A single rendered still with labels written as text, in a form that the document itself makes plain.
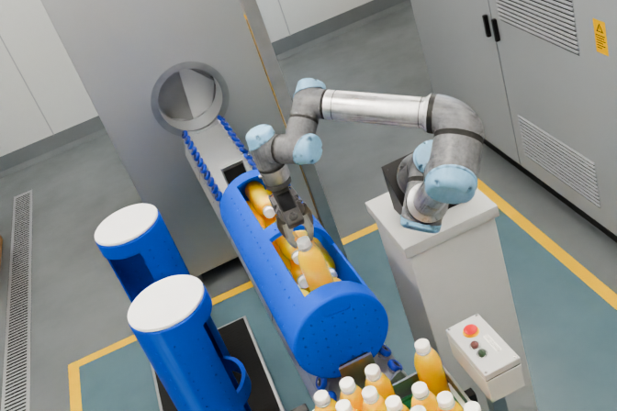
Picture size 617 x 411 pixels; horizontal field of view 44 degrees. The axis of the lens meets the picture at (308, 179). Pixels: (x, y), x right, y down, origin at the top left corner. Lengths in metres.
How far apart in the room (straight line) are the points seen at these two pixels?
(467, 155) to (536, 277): 2.15
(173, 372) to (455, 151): 1.39
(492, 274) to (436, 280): 0.20
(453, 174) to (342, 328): 0.63
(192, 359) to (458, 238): 0.98
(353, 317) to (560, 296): 1.76
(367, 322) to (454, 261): 0.40
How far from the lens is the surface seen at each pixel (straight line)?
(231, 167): 3.25
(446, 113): 1.82
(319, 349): 2.19
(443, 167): 1.77
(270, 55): 3.29
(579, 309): 3.70
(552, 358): 3.50
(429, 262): 2.40
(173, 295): 2.72
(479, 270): 2.51
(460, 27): 4.48
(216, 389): 2.81
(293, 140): 1.90
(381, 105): 1.87
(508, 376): 2.02
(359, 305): 2.15
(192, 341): 2.66
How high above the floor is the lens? 2.54
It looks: 30 degrees down
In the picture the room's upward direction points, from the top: 20 degrees counter-clockwise
